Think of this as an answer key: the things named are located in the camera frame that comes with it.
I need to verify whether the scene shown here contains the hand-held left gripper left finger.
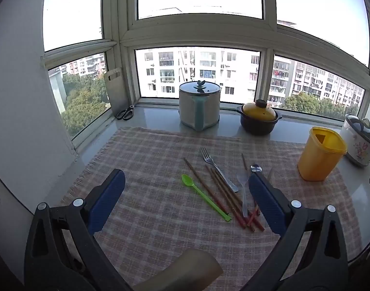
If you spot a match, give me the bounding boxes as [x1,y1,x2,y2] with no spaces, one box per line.
[24,168,126,291]

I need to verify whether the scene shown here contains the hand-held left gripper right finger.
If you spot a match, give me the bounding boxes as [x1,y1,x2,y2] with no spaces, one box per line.
[242,173,349,291]

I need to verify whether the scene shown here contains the clear plastic spoon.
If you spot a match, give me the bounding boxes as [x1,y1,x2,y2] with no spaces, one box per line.
[236,170,250,218]

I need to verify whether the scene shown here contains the yellow plastic container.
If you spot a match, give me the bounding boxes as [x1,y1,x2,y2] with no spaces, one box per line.
[298,126,347,182]

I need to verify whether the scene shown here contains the metal fork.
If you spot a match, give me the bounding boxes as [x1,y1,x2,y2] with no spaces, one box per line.
[200,147,239,193]

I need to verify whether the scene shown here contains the green plastic spoon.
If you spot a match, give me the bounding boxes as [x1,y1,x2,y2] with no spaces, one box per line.
[181,174,231,222]

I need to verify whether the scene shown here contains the white floral rice cooker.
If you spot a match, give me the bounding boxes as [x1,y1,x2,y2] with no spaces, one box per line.
[339,114,370,167]

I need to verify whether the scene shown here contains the pink plaid cloth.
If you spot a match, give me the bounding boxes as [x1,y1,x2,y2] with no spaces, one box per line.
[59,127,363,291]

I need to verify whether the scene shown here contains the black clay pot yellow lid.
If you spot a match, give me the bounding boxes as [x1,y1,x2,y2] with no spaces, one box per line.
[236,99,282,135]

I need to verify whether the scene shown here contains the black scissors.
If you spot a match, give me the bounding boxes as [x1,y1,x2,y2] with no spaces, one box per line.
[116,105,135,121]

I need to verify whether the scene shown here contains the white cutting board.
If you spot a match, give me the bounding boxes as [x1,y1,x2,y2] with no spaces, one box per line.
[104,69,129,119]

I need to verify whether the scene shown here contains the beige rounded object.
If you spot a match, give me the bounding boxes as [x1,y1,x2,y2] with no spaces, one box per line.
[133,248,224,291]

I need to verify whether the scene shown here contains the white electric pot teal handle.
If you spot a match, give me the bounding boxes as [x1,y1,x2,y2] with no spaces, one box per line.
[179,80,221,131]

